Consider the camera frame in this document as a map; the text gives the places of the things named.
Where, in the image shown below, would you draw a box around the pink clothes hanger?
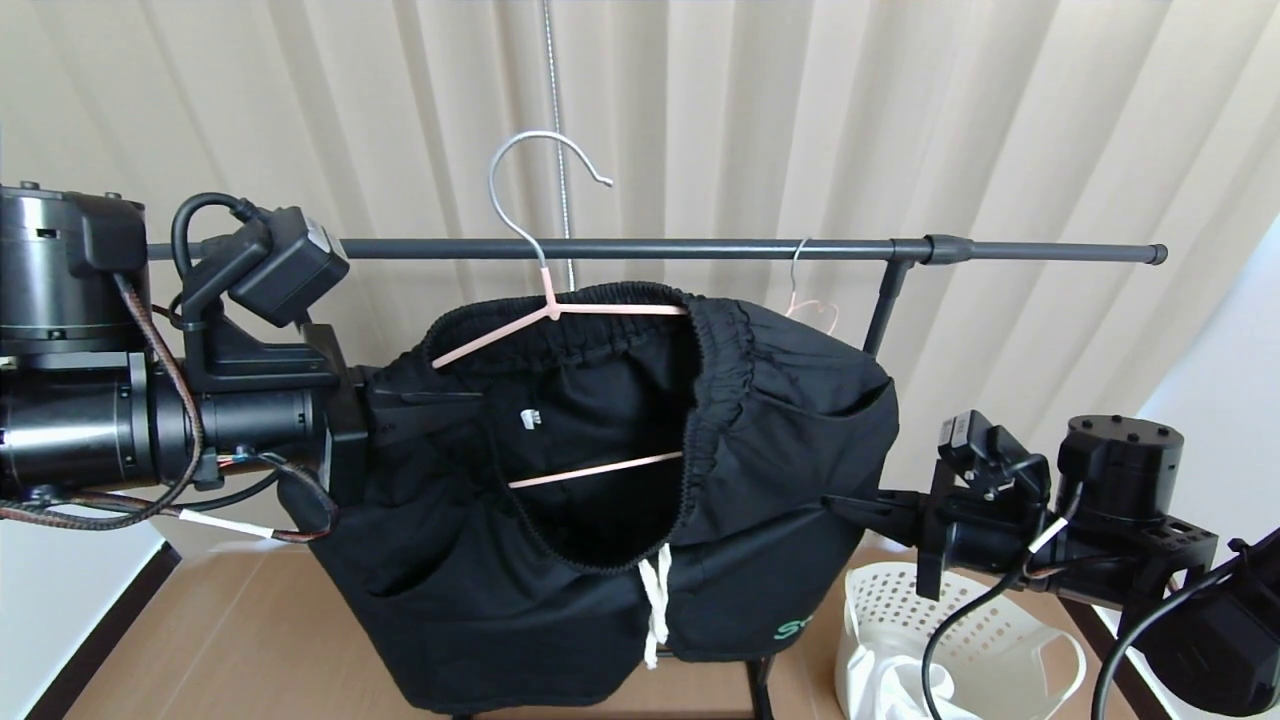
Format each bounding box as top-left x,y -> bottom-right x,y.
430,130 -> 691,491
785,237 -> 841,336

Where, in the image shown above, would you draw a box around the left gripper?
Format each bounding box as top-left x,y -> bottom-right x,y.
150,325 -> 373,506

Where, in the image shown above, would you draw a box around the black shorts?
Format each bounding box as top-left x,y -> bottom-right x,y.
290,280 -> 901,716

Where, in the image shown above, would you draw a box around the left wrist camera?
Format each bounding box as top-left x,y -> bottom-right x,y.
180,205 -> 351,391

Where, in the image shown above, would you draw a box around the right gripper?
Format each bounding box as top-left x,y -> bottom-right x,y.
915,468 -> 1053,601

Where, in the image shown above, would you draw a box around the white garment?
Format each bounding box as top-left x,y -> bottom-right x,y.
840,640 -> 986,720

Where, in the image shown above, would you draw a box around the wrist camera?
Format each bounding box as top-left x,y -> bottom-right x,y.
937,410 -> 1051,501
180,205 -> 351,391

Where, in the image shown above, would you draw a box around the black clothes rack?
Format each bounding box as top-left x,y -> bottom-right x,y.
145,235 -> 1168,720

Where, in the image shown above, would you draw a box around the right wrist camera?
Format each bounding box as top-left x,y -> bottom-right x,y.
937,410 -> 1051,501

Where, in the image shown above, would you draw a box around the white laundry basket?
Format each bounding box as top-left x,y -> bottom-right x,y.
835,562 -> 1088,720

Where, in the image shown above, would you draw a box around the beige curtain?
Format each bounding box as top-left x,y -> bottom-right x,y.
0,0 -> 1280,561

